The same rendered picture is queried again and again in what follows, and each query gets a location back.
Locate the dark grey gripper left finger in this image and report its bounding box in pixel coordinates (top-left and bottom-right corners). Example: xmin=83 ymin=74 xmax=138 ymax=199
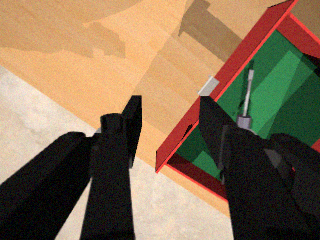
xmin=0 ymin=95 xmax=142 ymax=240

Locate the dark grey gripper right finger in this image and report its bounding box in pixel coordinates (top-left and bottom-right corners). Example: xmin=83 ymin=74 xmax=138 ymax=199
xmin=198 ymin=96 xmax=320 ymax=240

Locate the red tool chest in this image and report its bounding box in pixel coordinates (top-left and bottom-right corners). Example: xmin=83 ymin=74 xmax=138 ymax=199
xmin=155 ymin=0 xmax=320 ymax=202

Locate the grey screwdriver with green band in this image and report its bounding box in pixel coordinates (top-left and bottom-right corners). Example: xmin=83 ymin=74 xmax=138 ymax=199
xmin=236 ymin=70 xmax=254 ymax=129

